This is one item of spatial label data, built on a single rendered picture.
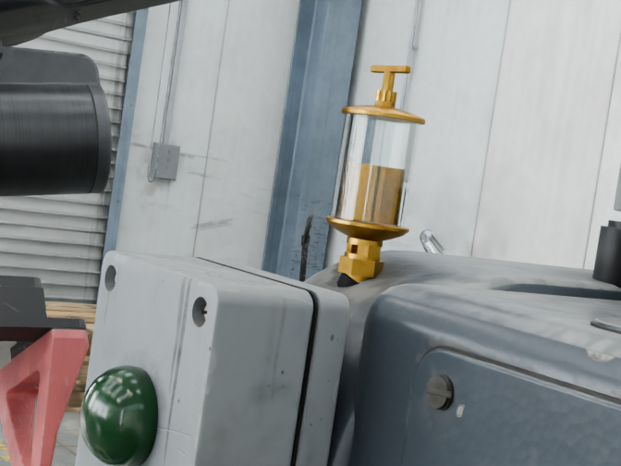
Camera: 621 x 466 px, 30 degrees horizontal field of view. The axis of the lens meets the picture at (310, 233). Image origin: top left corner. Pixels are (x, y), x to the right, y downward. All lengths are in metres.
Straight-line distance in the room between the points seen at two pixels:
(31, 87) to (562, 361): 0.37
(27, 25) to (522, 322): 0.39
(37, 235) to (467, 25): 3.36
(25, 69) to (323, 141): 8.39
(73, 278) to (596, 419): 8.29
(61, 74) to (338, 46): 8.44
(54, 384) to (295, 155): 8.76
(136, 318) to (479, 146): 7.65
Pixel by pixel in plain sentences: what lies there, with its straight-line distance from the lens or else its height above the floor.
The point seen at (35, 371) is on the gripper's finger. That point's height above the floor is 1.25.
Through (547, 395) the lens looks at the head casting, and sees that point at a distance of 0.28.
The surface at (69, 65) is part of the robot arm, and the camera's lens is 0.60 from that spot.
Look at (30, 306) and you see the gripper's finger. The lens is 0.55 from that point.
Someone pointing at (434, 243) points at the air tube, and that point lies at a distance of 0.46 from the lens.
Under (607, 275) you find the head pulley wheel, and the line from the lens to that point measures 0.42.
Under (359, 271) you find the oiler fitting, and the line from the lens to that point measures 0.39.
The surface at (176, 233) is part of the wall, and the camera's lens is 8.89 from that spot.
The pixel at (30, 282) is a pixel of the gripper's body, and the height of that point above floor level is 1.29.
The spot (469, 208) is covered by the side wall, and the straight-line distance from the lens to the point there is 7.98.
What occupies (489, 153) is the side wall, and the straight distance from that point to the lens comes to 7.90.
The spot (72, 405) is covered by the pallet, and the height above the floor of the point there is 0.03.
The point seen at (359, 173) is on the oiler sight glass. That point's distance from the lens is 0.38.
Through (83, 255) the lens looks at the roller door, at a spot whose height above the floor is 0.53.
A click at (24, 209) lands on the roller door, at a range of 8.31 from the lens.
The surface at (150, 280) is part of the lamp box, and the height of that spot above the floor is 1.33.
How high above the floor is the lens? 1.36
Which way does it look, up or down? 3 degrees down
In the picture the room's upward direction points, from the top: 8 degrees clockwise
